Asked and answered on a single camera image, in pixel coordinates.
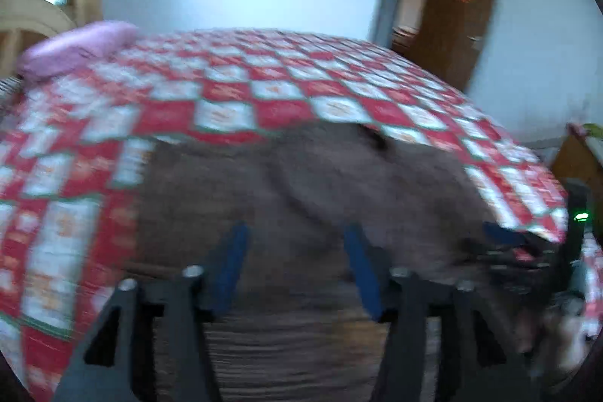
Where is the cream wooden headboard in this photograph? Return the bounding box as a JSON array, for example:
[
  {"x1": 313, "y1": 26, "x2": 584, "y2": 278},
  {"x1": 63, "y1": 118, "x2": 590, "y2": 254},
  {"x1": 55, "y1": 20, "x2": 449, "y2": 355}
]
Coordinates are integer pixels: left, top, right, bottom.
[{"x1": 1, "y1": 0, "x2": 76, "y2": 78}]

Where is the red checkered bear quilt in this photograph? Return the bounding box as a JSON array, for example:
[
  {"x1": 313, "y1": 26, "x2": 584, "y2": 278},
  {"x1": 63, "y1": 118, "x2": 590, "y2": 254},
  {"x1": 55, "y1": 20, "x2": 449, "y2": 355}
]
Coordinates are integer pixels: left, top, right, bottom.
[{"x1": 0, "y1": 28, "x2": 603, "y2": 402}]

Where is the brown knitted sweater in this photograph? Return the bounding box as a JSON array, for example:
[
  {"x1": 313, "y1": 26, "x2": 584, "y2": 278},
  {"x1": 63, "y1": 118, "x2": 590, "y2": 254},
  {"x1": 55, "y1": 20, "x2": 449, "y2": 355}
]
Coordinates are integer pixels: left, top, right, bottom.
[{"x1": 128, "y1": 122, "x2": 496, "y2": 401}]

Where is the pink folded blanket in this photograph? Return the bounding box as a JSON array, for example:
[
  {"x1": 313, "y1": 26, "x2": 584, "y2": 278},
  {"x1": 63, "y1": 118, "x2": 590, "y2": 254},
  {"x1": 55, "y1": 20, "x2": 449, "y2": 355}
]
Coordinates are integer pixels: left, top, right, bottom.
[{"x1": 16, "y1": 20, "x2": 139, "y2": 83}]

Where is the brown wooden cabinet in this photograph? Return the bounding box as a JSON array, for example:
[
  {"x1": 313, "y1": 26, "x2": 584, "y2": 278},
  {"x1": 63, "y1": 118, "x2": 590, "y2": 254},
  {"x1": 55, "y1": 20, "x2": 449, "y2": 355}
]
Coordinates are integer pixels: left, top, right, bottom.
[{"x1": 551, "y1": 124, "x2": 602, "y2": 218}]

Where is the brown wooden door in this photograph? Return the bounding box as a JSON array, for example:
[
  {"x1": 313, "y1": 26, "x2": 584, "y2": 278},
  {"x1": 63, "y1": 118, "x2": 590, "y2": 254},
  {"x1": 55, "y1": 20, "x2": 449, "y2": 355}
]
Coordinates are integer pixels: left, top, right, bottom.
[{"x1": 370, "y1": 0, "x2": 496, "y2": 92}]

